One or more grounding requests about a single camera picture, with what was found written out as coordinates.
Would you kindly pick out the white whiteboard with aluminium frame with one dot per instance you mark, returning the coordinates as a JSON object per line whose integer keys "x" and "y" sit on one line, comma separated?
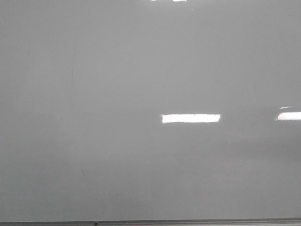
{"x": 149, "y": 109}

